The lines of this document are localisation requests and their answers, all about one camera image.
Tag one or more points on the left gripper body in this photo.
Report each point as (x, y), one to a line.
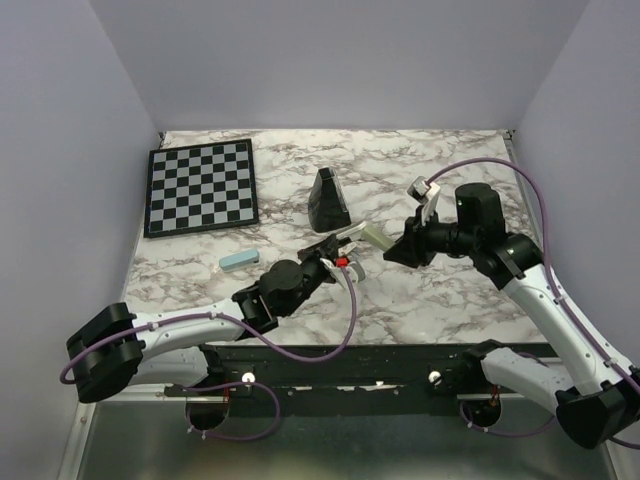
(310, 258)

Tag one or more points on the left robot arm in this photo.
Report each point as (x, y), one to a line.
(118, 348)

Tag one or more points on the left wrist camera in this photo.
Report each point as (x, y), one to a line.
(342, 266)

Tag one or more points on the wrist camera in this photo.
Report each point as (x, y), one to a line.
(342, 266)
(427, 195)

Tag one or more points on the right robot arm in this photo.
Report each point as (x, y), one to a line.
(599, 395)

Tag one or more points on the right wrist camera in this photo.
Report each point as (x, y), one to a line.
(427, 195)

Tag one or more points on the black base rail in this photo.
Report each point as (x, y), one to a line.
(254, 381)

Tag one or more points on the black white chessboard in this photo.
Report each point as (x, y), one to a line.
(200, 188)

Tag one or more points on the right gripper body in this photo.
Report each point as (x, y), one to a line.
(436, 235)

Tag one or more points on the black wedge stand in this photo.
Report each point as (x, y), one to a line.
(327, 208)

